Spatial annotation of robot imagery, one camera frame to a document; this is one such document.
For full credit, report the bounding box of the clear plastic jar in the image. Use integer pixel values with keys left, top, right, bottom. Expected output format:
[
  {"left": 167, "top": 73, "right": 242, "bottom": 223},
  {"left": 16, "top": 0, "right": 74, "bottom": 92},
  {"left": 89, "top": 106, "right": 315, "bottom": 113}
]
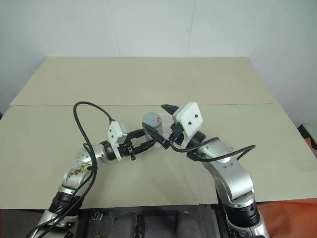
[{"left": 144, "top": 113, "right": 172, "bottom": 140}]

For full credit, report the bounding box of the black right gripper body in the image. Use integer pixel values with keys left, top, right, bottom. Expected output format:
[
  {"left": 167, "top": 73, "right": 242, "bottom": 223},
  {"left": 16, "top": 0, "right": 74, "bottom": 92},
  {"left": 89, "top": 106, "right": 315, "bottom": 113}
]
[{"left": 169, "top": 121, "right": 186, "bottom": 145}]

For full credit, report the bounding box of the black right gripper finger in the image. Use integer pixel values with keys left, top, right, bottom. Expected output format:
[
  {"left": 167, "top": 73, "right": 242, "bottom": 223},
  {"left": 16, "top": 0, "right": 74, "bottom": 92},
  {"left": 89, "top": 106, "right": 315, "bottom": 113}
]
[
  {"left": 142, "top": 123, "right": 171, "bottom": 150},
  {"left": 160, "top": 104, "right": 178, "bottom": 116}
]

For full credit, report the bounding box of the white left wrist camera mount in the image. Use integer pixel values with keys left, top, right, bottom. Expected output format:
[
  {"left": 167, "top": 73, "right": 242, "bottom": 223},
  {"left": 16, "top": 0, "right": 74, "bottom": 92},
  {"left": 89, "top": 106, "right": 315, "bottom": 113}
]
[{"left": 107, "top": 120, "right": 128, "bottom": 162}]

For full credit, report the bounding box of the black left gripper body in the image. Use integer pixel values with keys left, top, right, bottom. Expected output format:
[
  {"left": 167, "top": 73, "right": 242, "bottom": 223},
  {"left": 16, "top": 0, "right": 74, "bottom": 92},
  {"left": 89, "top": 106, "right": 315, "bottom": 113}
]
[{"left": 117, "top": 138, "right": 137, "bottom": 161}]

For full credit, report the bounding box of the grey jar lid red mark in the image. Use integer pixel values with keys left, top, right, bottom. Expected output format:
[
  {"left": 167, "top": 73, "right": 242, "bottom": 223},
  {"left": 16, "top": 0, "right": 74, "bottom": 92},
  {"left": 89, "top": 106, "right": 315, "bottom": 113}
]
[{"left": 141, "top": 112, "right": 162, "bottom": 129}]

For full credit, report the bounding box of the orange sheet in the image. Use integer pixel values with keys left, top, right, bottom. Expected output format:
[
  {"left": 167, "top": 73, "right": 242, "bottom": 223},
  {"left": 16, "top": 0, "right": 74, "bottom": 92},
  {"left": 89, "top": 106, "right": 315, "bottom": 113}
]
[{"left": 302, "top": 137, "right": 317, "bottom": 160}]

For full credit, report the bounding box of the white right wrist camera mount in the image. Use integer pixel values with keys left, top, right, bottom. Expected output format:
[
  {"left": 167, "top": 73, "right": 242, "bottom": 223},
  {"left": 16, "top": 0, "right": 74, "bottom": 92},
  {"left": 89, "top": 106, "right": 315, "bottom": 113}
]
[{"left": 172, "top": 101, "right": 204, "bottom": 151}]

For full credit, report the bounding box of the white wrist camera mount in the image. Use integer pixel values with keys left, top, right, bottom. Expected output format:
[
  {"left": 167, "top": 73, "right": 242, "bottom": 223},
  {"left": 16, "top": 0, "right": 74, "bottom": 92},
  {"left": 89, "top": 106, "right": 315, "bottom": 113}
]
[
  {"left": 107, "top": 120, "right": 128, "bottom": 162},
  {"left": 172, "top": 101, "right": 204, "bottom": 151}
]

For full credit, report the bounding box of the dark rounded shape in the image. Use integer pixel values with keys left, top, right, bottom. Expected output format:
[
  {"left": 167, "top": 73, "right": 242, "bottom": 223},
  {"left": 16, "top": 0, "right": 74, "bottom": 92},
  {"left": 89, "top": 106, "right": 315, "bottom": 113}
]
[
  {"left": 85, "top": 209, "right": 117, "bottom": 238},
  {"left": 116, "top": 210, "right": 145, "bottom": 238},
  {"left": 174, "top": 211, "right": 199, "bottom": 238}
]

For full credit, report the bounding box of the orange cloth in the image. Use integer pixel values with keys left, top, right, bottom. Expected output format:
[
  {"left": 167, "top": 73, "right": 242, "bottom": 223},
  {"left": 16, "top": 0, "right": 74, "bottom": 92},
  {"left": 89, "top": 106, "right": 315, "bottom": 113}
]
[{"left": 255, "top": 197, "right": 317, "bottom": 238}]

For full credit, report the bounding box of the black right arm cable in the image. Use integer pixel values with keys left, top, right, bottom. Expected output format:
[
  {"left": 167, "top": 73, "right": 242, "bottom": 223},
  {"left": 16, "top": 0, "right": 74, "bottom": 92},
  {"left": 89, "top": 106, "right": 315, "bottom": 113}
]
[{"left": 169, "top": 138, "right": 256, "bottom": 160}]

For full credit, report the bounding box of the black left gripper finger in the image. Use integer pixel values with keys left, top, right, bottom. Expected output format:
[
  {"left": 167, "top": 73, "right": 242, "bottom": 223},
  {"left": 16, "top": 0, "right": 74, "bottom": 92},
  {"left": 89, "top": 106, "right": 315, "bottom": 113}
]
[
  {"left": 132, "top": 139, "right": 159, "bottom": 154},
  {"left": 125, "top": 128, "right": 148, "bottom": 142}
]

